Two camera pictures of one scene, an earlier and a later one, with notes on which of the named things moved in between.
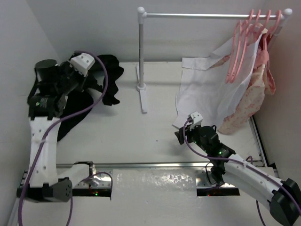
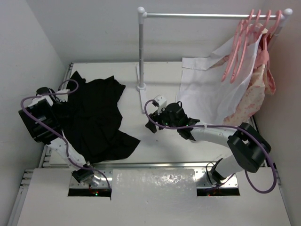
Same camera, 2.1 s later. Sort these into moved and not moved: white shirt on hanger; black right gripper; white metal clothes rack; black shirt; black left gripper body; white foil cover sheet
Moved: black shirt; black left gripper body; black right gripper
Not moved: white shirt on hanger; white foil cover sheet; white metal clothes rack
